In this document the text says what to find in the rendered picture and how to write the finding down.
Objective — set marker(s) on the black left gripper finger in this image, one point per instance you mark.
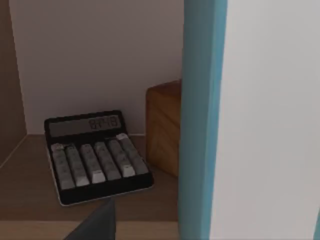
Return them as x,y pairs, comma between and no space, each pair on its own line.
100,225

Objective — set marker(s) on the black calculator with grey keys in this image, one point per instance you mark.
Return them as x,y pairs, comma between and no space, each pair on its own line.
100,160

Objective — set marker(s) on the wooden open shelf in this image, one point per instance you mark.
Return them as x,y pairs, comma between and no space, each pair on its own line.
25,200

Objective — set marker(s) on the brown wooden block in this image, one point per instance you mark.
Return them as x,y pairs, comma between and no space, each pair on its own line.
163,130

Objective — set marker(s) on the blue book with white pages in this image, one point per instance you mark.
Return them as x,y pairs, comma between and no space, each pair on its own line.
200,125

